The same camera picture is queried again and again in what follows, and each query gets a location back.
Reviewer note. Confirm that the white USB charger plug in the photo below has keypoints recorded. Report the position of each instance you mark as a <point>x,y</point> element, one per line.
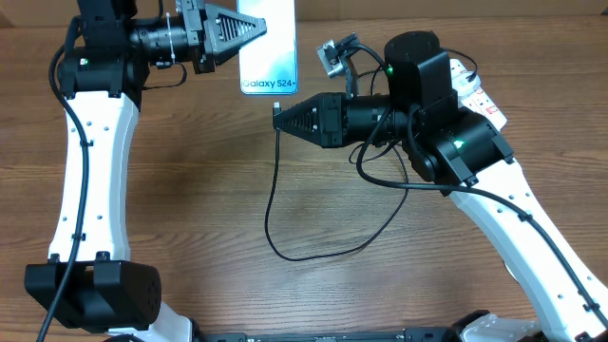
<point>465,84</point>

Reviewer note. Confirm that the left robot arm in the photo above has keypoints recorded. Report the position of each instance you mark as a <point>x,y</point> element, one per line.
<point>89,280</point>

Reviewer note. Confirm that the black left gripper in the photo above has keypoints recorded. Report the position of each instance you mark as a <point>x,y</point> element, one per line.
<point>217,20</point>

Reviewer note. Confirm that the white power strip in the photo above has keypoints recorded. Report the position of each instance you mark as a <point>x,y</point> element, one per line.
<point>478,101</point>

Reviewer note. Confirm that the blue Samsung smartphone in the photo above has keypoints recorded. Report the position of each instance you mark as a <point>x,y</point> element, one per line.
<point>268,65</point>

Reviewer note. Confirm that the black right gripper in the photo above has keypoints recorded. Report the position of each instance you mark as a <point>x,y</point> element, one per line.
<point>332,114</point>

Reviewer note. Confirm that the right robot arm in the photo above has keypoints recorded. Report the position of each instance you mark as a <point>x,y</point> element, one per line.
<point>461,154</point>

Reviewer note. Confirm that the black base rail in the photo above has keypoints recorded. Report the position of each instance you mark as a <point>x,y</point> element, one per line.
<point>328,337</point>

